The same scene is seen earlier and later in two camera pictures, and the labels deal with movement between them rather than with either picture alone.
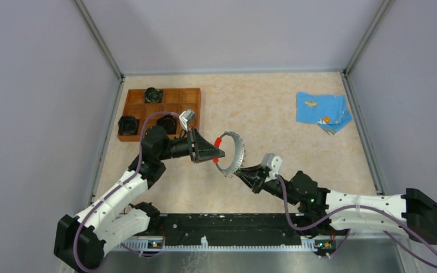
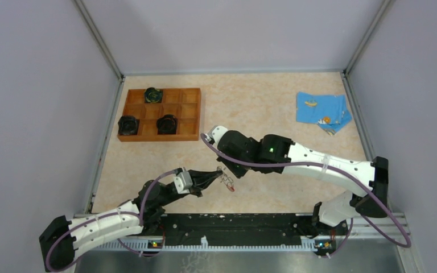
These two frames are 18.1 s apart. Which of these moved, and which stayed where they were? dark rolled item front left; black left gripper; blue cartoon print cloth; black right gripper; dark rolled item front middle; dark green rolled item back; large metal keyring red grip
Moved: black left gripper; black right gripper; large metal keyring red grip
Stayed: dark green rolled item back; dark rolled item front left; dark rolled item front middle; blue cartoon print cloth
